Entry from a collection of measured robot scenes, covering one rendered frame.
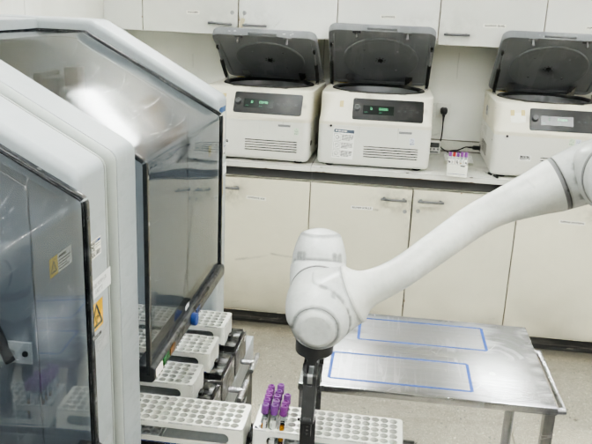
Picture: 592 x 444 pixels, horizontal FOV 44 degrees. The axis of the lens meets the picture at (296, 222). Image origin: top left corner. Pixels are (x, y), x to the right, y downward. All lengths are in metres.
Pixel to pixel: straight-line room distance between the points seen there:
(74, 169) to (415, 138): 2.71
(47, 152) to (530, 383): 1.28
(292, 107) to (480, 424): 1.72
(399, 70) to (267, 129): 0.82
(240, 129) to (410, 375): 2.15
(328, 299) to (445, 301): 2.73
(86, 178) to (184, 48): 3.31
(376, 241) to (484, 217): 2.44
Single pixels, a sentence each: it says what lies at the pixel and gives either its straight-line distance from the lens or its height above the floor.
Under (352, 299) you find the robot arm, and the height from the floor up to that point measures 1.22.
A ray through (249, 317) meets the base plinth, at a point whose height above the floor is 0.02.
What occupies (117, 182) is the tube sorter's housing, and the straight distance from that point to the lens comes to 1.27.
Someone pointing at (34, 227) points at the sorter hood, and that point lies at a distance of 0.99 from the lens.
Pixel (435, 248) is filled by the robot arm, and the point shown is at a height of 1.29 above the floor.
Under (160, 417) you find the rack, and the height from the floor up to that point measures 0.86.
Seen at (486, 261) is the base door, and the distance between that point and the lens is 3.85.
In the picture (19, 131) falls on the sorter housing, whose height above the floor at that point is 1.49.
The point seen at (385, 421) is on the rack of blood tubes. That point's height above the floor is 0.86.
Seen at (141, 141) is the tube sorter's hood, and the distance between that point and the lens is 1.44.
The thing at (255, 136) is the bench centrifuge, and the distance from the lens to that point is 3.73.
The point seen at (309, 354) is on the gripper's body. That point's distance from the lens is 1.44.
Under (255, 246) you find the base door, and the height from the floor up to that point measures 0.45.
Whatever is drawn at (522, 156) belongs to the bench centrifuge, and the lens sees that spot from 3.73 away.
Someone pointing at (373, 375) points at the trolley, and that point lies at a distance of 1.85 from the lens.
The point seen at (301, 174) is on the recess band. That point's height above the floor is 0.84.
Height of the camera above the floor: 1.69
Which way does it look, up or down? 17 degrees down
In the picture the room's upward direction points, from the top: 2 degrees clockwise
